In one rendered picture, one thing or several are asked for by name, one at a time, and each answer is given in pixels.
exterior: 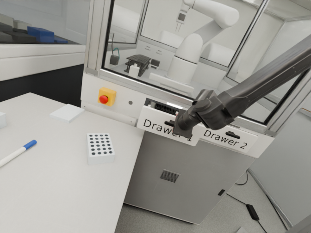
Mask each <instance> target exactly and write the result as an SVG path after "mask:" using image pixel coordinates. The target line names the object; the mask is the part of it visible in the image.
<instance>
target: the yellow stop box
mask: <svg viewBox="0 0 311 233"><path fill-rule="evenodd" d="M116 93H117V92H116V91H114V90H111V89H108V88H105V87H102V88H100V89H99V95H98V103H101V102H100V101H99V98H100V96H102V95H104V96H106V97H107V98H108V102H107V103H106V104H104V105H107V106H110V107H111V106H112V105H113V104H114V102H115V97H116Z"/></svg>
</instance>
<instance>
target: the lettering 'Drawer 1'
mask: <svg viewBox="0 0 311 233"><path fill-rule="evenodd" d="M146 120H147V119H146ZM146 120H145V122H144V126H145V123H146ZM147 121H149V122H150V125H149V126H151V121H150V120H147ZM149 126H145V127H149ZM158 126H160V125H158ZM160 127H161V128H160V130H158V128H157V129H156V130H158V131H161V130H162V126H160ZM167 130H168V134H169V133H170V132H171V131H172V130H170V131H169V129H167ZM167 130H166V131H167ZM166 131H165V128H164V133H165V132H166ZM191 137H192V135H191ZM190 139H191V138H190ZM190 139H189V140H188V141H191V140H190Z"/></svg>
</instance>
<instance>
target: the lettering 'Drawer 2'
mask: <svg viewBox="0 0 311 233"><path fill-rule="evenodd" d="M207 131H209V130H206V132H207ZM206 132H205V134H206ZM209 132H210V134H209V135H208V136H210V135H211V131H209ZM205 134H204V136H206V135H205ZM218 136H219V135H218ZM216 138H218V139H216ZM219 138H220V136H219V137H215V139H216V140H219ZM222 139H223V137H222ZM224 139H225V140H226V138H224ZM224 139H223V140H224ZM223 140H221V141H223ZM225 140H224V142H226V141H227V140H228V139H227V140H226V141H225ZM232 141H233V140H232ZM229 142H231V140H230V141H229ZM229 142H228V143H229ZM233 142H234V141H233ZM233 142H231V143H233ZM245 144H246V145H245V146H247V143H245ZM230 145H232V144H230ZM242 147H244V146H242ZM242 147H240V148H242ZM243 149H244V148H243Z"/></svg>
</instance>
